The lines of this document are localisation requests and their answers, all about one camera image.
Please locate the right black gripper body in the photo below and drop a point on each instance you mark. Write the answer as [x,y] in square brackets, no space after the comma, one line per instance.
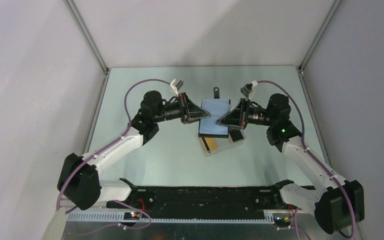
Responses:
[254,115]

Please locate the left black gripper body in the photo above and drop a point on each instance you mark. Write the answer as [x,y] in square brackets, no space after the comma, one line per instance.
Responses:
[177,110]

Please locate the black card holder wallet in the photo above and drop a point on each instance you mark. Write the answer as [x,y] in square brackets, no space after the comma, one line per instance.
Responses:
[217,108]

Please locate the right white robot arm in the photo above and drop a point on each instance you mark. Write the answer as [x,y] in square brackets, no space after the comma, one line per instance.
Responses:
[335,202]

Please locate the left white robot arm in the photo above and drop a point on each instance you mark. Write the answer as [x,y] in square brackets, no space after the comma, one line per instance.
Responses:
[80,178]

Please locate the black credit card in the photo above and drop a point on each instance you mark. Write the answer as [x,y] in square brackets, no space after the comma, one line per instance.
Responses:
[236,136]

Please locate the orange credit card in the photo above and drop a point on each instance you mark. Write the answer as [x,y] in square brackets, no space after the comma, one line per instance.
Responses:
[209,145]

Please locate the clear plastic card tray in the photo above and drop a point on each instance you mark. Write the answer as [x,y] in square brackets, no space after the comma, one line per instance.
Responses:
[225,144]

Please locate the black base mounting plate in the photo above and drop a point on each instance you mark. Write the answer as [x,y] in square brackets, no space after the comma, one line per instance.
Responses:
[206,203]

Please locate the right controller board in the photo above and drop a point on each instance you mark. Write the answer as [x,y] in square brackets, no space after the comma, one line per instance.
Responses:
[282,223]

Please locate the controller board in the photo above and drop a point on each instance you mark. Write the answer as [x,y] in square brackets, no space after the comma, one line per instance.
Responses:
[132,216]
[282,223]

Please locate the left controller board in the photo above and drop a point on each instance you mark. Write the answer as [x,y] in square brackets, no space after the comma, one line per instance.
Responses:
[132,216]

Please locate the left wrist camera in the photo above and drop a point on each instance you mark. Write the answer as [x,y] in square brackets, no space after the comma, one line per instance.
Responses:
[176,85]

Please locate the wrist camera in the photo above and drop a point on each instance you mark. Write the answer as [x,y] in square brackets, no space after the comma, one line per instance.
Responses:
[176,85]
[248,90]

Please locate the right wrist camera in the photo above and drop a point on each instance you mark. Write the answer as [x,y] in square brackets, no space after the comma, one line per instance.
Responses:
[248,90]

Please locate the right aluminium frame post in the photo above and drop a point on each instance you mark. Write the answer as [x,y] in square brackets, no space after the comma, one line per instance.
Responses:
[336,4]

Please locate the aluminium frame post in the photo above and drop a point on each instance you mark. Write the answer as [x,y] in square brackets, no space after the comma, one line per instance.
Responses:
[336,4]
[86,34]

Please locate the left aluminium frame post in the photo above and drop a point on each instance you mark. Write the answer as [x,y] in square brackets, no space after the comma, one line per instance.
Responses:
[86,34]

